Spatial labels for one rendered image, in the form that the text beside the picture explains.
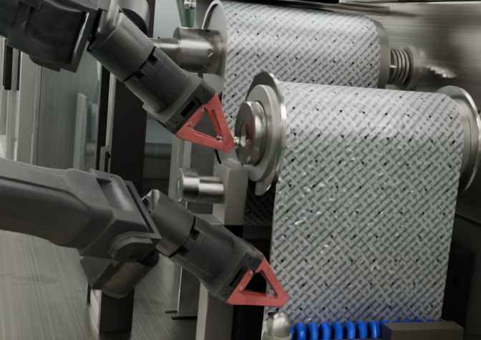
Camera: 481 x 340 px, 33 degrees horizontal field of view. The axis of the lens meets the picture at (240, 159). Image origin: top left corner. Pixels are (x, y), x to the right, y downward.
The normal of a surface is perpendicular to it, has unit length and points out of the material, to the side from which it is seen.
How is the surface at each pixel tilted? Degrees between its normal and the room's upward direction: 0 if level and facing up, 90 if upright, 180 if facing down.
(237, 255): 59
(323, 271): 90
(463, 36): 90
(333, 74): 92
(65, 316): 0
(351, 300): 90
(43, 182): 40
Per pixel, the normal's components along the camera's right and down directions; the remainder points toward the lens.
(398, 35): -0.95, -0.04
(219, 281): -0.77, -0.54
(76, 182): 0.68, -0.66
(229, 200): 0.30, 0.17
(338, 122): 0.32, -0.19
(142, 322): 0.09, -0.98
